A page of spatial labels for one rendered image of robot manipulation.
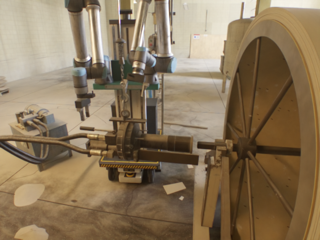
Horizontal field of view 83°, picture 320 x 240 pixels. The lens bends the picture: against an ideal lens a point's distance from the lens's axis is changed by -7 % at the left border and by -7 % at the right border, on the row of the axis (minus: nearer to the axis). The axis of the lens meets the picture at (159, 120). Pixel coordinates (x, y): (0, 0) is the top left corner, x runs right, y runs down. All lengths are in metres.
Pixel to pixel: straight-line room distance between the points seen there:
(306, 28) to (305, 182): 0.51
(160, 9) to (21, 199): 2.37
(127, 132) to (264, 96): 1.41
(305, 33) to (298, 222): 0.62
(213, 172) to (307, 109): 0.85
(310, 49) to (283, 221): 1.64
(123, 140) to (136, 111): 1.03
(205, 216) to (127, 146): 0.85
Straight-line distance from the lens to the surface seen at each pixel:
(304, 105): 0.75
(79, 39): 1.85
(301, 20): 0.89
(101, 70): 1.49
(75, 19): 1.77
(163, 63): 1.80
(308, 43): 0.79
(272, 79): 2.05
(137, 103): 2.24
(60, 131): 2.92
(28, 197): 2.62
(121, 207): 2.19
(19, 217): 2.47
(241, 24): 5.70
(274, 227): 2.05
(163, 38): 1.77
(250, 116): 1.35
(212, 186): 1.50
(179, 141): 1.31
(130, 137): 1.28
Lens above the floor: 1.59
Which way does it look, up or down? 23 degrees down
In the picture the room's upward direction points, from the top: straight up
